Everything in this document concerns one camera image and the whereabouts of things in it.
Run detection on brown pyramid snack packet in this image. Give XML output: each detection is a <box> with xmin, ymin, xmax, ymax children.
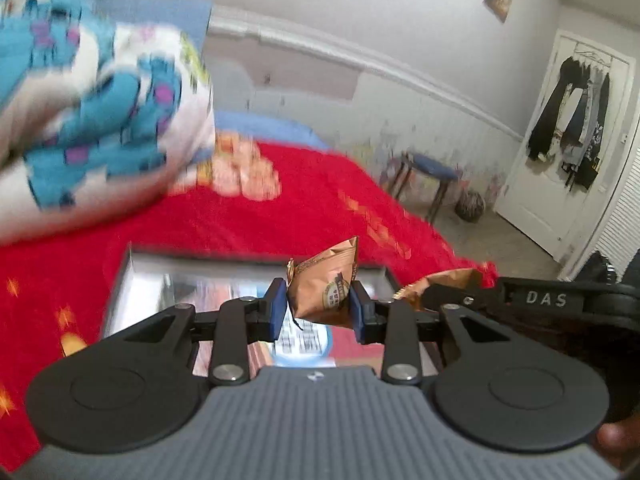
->
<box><xmin>286</xmin><ymin>236</ymin><xmax>358</xmax><ymax>327</ymax></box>

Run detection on person's right hand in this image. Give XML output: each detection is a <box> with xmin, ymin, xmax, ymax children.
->
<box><xmin>597</xmin><ymin>414</ymin><xmax>640</xmax><ymax>469</ymax></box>

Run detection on Chinese history textbook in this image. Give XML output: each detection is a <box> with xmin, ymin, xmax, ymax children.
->
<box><xmin>192</xmin><ymin>278</ymin><xmax>442</xmax><ymax>376</ymax></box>

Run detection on black shallow cardboard box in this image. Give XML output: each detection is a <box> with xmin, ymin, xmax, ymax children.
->
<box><xmin>98</xmin><ymin>244</ymin><xmax>446</xmax><ymax>378</ymax></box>

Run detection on patterned ball on floor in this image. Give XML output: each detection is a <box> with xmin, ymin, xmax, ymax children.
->
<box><xmin>454</xmin><ymin>188</ymin><xmax>486</xmax><ymax>223</ymax></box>

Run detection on blue padded stool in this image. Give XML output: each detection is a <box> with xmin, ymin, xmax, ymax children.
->
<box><xmin>387</xmin><ymin>151</ymin><xmax>459</xmax><ymax>224</ymax></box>

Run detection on white door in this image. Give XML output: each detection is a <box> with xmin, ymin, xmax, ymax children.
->
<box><xmin>496</xmin><ymin>30</ymin><xmax>636</xmax><ymax>262</ymax></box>

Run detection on red plush bed blanket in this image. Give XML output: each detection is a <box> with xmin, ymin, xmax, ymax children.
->
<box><xmin>1</xmin><ymin>143</ymin><xmax>472</xmax><ymax>470</ymax></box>

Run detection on cartoon monster print duvet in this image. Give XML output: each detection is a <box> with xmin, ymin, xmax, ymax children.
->
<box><xmin>1</xmin><ymin>0</ymin><xmax>216</xmax><ymax>244</ymax></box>

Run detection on dark clothes hanging on door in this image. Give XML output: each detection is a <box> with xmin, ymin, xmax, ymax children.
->
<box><xmin>526</xmin><ymin>48</ymin><xmax>612</xmax><ymax>190</ymax></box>

